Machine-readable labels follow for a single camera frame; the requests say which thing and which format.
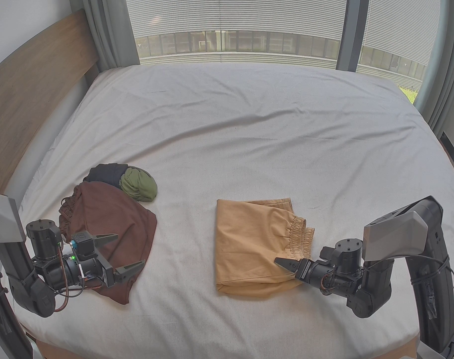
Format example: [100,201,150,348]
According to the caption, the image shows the green garment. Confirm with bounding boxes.
[119,166,159,203]

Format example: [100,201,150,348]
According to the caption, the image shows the window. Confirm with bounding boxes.
[123,0,443,95]

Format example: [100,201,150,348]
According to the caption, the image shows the black garment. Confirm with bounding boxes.
[83,163,128,190]

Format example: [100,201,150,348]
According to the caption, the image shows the tan shorts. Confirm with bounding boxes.
[214,197,316,299]

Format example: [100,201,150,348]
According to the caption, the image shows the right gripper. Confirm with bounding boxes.
[293,258,337,289]

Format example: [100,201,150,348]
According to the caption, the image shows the grey-green curtain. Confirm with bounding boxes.
[414,0,454,135]
[66,0,141,72]

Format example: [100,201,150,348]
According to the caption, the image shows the brown shorts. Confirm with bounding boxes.
[58,182,158,306]

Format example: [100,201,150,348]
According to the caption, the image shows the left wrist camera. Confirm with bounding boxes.
[71,231,97,261]

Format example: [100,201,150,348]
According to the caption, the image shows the bed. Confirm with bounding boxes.
[0,9,454,359]

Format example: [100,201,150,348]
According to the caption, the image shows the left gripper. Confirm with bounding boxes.
[64,233,146,288]

